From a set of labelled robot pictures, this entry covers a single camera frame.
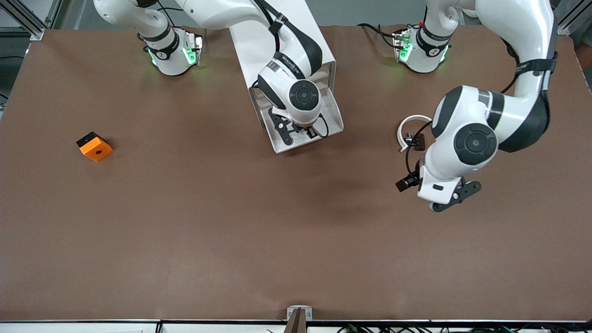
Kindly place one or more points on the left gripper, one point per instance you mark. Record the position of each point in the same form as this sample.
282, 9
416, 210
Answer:
409, 181

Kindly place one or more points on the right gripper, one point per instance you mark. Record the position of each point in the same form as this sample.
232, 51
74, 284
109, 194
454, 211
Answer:
308, 132

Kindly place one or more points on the green push button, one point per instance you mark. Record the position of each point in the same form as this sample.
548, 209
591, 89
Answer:
314, 133

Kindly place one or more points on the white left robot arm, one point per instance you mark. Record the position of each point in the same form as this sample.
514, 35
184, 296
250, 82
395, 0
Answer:
522, 27

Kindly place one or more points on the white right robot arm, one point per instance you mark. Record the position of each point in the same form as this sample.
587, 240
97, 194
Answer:
222, 14

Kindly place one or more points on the brown electrical component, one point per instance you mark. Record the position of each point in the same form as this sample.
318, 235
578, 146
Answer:
421, 144

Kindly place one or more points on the orange and black box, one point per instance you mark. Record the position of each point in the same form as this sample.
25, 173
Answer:
97, 150

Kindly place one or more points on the grey metal bracket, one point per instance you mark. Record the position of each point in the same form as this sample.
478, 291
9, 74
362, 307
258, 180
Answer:
299, 308

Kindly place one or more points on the white table edge rail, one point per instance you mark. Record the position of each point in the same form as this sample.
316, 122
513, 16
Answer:
92, 326

